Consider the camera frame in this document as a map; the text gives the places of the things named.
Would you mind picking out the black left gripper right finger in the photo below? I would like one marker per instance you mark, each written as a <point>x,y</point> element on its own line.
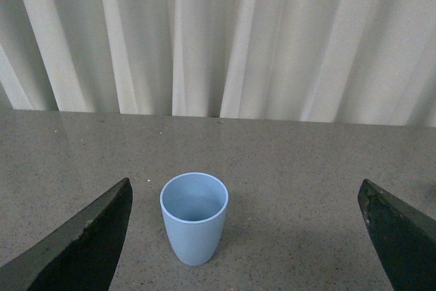
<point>403,237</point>

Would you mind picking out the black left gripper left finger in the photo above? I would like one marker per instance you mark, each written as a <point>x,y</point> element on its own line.
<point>82,254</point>

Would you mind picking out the blue plastic cup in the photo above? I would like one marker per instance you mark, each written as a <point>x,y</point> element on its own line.
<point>194,207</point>

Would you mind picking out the white pleated curtain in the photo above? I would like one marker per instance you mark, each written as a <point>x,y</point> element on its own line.
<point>357,61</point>

